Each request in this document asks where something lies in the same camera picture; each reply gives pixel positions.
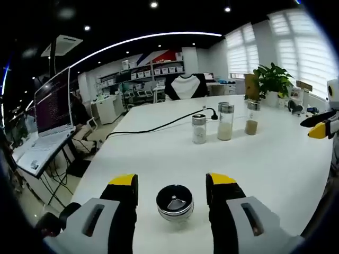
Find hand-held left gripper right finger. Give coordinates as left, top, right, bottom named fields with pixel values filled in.
left=206, top=173, right=305, bottom=254

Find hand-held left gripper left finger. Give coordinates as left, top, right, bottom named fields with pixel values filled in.
left=43, top=173, right=139, bottom=254

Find tall brown-powder seasoning bottle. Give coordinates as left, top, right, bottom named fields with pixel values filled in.
left=245, top=101, right=261, bottom=136

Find tall white-powder seasoning bottle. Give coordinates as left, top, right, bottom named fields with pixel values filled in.
left=217, top=101, right=235, bottom=141

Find small glass seasoning bottle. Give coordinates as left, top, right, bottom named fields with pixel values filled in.
left=191, top=114, right=207, bottom=145
left=155, top=184, right=195, bottom=229

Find white window blinds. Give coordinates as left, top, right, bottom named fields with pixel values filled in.
left=225, top=7, right=334, bottom=98

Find green potted plant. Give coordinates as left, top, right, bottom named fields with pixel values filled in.
left=253, top=62, right=295, bottom=107

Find brown cardboard box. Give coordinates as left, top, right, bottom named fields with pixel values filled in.
left=244, top=73, right=262, bottom=102

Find white laptop stand desk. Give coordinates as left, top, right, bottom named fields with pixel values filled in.
left=12, top=124, right=79, bottom=210

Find silver laptop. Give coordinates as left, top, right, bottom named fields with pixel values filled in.
left=33, top=67, right=77, bottom=138

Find person in white black shirt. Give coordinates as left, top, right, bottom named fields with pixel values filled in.
left=164, top=73, right=209, bottom=101

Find row of white storage bins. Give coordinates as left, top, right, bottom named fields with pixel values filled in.
left=123, top=66, right=185, bottom=80

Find storage shelf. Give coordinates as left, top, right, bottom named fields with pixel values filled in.
left=96, top=51, right=186, bottom=92

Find curved ceiling light strip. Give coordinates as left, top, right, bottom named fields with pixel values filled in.
left=70, top=32, right=222, bottom=69

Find ceiling air conditioner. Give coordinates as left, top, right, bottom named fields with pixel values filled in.
left=41, top=34, right=83, bottom=58

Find group of round ceiling spotlights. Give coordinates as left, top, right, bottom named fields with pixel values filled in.
left=82, top=1, right=231, bottom=31

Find black power cable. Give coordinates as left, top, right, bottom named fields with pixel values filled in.
left=107, top=107, right=219, bottom=141

